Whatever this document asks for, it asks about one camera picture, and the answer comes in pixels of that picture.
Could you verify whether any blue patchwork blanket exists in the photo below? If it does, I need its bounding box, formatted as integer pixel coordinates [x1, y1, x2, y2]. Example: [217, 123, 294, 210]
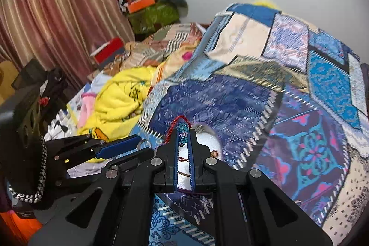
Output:
[130, 2, 369, 246]

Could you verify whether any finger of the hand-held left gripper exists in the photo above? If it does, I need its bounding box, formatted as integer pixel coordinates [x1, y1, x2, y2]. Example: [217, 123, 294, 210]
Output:
[104, 147, 156, 171]
[54, 134, 142, 163]

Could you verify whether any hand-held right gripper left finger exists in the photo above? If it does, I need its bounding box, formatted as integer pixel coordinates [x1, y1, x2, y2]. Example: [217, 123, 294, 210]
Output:
[27, 118, 182, 246]

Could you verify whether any black white braided strap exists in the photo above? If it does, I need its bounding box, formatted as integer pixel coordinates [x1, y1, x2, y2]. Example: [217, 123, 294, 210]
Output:
[9, 135, 48, 204]

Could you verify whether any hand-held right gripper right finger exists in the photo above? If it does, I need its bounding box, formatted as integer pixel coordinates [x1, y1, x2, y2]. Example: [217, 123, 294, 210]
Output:
[184, 119, 330, 246]

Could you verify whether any green patterned cloth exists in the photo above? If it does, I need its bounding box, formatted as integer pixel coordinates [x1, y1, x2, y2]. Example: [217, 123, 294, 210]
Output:
[128, 2, 181, 35]

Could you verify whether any white cartoon printed cloth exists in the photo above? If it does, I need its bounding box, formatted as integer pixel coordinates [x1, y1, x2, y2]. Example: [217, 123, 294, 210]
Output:
[46, 73, 100, 145]

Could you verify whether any red and white box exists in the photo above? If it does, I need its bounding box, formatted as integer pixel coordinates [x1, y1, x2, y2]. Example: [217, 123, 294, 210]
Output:
[90, 37, 126, 65]

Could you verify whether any red cord beaded bracelet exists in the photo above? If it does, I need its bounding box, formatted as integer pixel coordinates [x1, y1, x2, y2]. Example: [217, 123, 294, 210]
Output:
[165, 115, 193, 148]

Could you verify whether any heart-shaped purple tin box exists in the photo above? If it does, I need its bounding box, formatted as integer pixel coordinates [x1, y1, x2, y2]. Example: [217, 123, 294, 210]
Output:
[138, 123, 224, 195]

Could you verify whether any striped brown curtain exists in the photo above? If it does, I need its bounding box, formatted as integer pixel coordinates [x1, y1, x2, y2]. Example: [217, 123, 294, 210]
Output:
[0, 0, 136, 91]

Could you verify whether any pink sock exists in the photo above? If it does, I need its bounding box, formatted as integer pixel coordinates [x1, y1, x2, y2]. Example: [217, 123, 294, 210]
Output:
[79, 92, 97, 125]

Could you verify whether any yellow fluffy object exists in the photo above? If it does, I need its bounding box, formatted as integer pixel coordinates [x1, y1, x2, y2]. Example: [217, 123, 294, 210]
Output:
[254, 0, 282, 9]

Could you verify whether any yellow blanket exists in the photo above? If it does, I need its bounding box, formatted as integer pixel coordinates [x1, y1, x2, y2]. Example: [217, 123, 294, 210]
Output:
[78, 66, 158, 163]

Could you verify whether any patterned beige blanket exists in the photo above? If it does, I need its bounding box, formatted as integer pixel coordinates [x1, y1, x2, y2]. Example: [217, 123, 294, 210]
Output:
[102, 23, 211, 76]

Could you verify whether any orange box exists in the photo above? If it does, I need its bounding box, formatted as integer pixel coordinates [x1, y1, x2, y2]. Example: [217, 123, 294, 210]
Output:
[127, 0, 156, 14]

